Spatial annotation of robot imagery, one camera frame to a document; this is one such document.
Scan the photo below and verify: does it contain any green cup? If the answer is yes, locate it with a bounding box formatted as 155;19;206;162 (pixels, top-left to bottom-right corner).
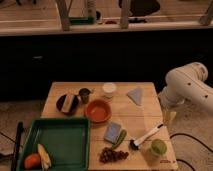
150;139;167;156

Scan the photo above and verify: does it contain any white cup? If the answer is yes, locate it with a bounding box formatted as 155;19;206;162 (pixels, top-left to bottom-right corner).
102;82;117;98

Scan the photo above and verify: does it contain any green cucumber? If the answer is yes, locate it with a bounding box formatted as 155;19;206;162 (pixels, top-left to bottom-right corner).
111;129;127;150

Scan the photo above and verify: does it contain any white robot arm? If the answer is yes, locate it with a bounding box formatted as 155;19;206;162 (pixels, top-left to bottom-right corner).
158;62;213;126

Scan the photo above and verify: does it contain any blue sponge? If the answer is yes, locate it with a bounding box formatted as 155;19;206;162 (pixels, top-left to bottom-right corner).
104;122;121;144

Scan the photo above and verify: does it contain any orange fruit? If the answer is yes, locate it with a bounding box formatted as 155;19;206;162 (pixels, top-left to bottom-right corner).
24;153;41;169

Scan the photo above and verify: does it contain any bunch of dark grapes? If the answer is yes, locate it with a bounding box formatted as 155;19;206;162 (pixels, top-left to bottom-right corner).
99;148;129;163

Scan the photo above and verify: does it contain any black bar beside tray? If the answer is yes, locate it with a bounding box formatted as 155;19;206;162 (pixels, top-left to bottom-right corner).
10;122;24;171

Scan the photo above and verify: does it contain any orange bowl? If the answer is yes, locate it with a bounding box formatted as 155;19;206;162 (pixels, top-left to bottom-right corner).
84;99;112;123

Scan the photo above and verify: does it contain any dark metal cup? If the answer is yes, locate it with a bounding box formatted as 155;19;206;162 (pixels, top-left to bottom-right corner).
79;88;91;104

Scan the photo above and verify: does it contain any beige sponge block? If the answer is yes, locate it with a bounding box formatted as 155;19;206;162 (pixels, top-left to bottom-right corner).
61;93;74;113

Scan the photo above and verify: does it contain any white handled dish brush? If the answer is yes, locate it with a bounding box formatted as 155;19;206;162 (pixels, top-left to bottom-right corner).
129;123;164;150

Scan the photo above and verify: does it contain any green plastic tray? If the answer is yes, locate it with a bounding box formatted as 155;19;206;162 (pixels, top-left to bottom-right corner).
17;117;90;171

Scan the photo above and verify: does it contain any grey-blue towel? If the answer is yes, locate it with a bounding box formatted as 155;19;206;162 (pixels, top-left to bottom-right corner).
127;87;142;106

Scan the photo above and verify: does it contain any black plate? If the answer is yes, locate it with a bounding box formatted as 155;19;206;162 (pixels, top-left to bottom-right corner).
56;94;79;115

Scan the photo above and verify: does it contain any black cable on floor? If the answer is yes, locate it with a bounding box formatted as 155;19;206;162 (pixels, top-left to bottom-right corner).
169;132;213;171

